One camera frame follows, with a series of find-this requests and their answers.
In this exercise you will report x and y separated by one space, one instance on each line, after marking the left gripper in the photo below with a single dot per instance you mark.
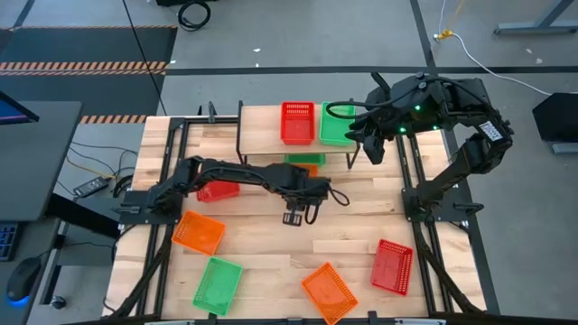
302 192

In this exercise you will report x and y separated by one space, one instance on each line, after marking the black keyboard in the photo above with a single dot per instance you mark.
6 241

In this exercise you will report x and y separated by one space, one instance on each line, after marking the grey metal table base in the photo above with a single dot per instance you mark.
533 28

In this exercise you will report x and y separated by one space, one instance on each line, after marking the green plastic basket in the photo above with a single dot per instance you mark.
304 160
217 286
334 133

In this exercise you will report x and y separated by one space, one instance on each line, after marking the black equipment box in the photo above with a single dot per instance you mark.
557 117

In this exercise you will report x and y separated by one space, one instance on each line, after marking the hazard-striped black floor mat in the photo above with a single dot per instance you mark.
90 95
90 45

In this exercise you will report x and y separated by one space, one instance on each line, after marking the black computer monitor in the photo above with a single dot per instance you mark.
11 113

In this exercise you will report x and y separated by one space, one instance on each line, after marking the black aluminium frame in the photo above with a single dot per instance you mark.
175 121

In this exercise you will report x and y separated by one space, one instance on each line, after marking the black caster wheel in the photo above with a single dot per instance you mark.
58 302

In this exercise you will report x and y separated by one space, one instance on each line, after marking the wooden shelf with black legs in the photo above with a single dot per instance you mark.
262 135

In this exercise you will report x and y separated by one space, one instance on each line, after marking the black computer mouse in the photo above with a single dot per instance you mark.
22 277

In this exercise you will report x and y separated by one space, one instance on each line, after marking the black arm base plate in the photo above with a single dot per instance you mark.
135 216
451 207

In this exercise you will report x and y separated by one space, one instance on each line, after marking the red plastic basket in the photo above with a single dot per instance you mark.
221 193
392 267
298 128

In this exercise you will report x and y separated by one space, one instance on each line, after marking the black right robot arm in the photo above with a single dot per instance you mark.
474 153

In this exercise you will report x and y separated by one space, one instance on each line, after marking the orange plastic basket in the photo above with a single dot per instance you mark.
198 232
310 169
329 293

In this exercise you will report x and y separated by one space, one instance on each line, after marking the yellow power plug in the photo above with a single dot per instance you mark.
444 34

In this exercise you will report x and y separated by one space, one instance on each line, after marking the black desk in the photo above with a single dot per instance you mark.
40 171

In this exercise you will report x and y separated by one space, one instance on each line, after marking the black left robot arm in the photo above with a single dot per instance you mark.
235 173

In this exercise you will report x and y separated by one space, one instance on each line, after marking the black power adapter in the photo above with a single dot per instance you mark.
90 186

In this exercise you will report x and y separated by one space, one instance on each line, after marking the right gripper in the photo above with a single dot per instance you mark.
388 125

